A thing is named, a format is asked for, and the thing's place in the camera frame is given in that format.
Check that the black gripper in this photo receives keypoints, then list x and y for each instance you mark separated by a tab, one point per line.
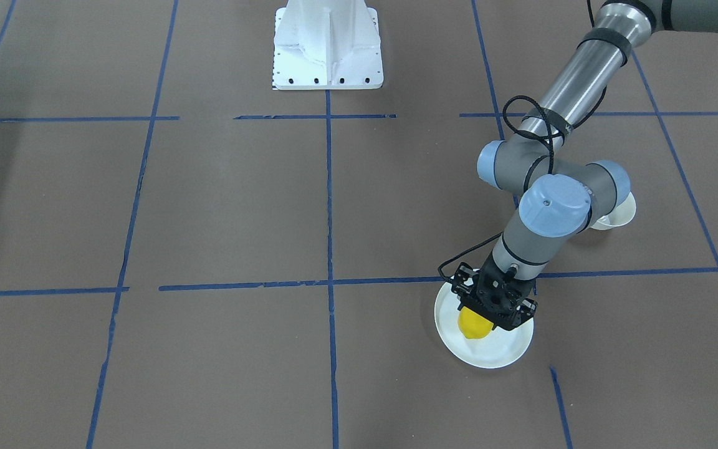
464	284

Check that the yellow lemon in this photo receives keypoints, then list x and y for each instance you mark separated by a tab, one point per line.
472	325

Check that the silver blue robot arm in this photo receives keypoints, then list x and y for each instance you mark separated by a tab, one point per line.
558	200

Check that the white round plate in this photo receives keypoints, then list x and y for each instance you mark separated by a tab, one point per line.
498	349

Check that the white small bowl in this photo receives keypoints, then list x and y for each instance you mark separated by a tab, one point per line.
621	215

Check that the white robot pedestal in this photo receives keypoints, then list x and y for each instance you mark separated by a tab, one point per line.
327	45

